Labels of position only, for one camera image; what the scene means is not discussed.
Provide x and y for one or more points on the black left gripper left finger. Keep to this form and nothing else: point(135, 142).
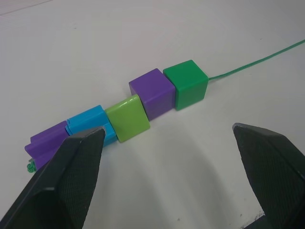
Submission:
point(59, 181)

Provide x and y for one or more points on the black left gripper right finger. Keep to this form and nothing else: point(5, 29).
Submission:
point(274, 171)

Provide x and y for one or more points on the green lace with wooden tip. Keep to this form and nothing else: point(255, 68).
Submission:
point(30, 167)

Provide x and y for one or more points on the blue star-shaped block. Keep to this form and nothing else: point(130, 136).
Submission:
point(85, 118)

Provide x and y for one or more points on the purple star-shaped block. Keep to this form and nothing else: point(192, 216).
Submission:
point(45, 140)

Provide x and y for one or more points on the lime green block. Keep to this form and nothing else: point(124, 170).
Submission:
point(126, 119)

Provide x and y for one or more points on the green cube block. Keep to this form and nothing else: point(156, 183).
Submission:
point(188, 88)

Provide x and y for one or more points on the purple cube block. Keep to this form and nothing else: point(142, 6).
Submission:
point(152, 88)

